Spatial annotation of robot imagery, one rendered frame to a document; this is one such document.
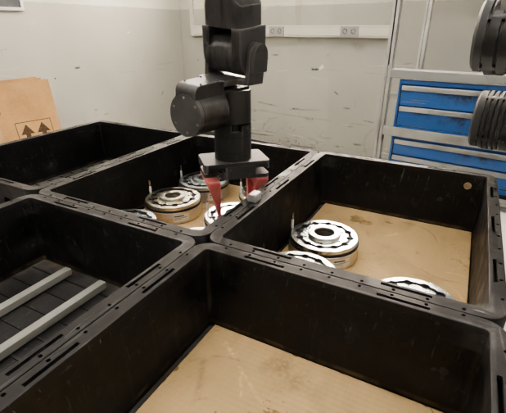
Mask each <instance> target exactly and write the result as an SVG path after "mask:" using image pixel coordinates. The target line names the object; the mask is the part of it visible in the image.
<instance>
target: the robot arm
mask: <svg viewBox="0 0 506 413"><path fill-rule="evenodd" d="M204 10H205V23H206V24H205V25H202V38H203V52H204V58H205V74H204V75H198V76H197V77H196V78H192V79H187V80H184V81H180V82H178V84H177V85H176V89H175V94H176V95H175V97H174V99H173V100H172V102H171V105H170V116H171V120H172V122H173V124H174V127H175V129H176V130H177V131H178V132H179V133H180V134H181V135H183V136H185V137H193V136H196V135H199V134H204V133H207V132H210V131H214V136H215V152H211V153H202V154H199V155H198V157H199V163H200V165H201V166H200V168H201V175H202V177H203V179H204V180H205V182H206V185H207V187H208V189H209V190H210V193H211V195H212V198H213V201H214V205H215V210H216V212H217V215H218V217H220V216H221V184H220V181H219V179H218V177H217V172H216V171H222V177H223V179H225V180H232V179H246V195H247V196H248V194H249V193H251V192H252V191H254V190H258V189H259V188H261V187H262V186H264V185H265V184H266V183H267V182H268V180H269V172H268V171H267V170H266V169H265V167H266V168H269V159H268V158H267V157H266V155H265V154H263V153H262V151H260V150H259V149H251V88H249V86H251V85H256V84H262V83H263V77H264V72H266V71H267V64H268V49H267V47H266V46H265V37H266V25H265V24H261V1H260V0H205V1H204ZM245 85H246V86H245Z"/></svg>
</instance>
